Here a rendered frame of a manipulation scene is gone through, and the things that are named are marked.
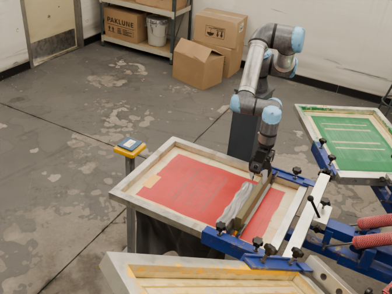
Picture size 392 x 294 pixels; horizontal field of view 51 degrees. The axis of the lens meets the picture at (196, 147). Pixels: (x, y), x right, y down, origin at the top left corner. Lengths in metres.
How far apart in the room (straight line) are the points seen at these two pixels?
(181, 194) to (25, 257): 1.44
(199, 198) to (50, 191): 1.84
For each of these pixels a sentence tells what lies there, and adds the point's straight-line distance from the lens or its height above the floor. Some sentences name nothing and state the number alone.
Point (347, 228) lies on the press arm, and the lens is 1.88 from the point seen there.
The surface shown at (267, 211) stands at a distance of 1.97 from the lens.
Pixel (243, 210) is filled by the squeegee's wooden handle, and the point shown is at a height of 1.06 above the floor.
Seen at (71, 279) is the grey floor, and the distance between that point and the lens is 2.90.
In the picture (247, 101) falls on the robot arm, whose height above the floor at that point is 1.44.
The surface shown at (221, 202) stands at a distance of 1.96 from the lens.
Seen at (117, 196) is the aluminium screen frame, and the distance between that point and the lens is 1.92.
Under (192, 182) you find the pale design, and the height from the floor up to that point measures 0.95.
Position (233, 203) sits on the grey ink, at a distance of 1.96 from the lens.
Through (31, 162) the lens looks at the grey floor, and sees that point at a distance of 3.93.
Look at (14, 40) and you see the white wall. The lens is 5.52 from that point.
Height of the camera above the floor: 2.23
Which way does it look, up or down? 33 degrees down
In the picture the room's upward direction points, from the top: 5 degrees clockwise
